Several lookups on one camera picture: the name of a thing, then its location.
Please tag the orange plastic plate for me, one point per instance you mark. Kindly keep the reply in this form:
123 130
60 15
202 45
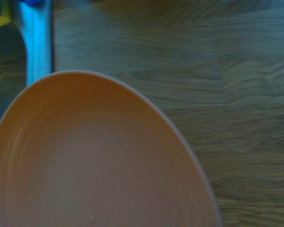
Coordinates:
97 160

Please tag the stainless steel double sink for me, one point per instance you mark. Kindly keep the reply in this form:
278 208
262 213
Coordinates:
38 42

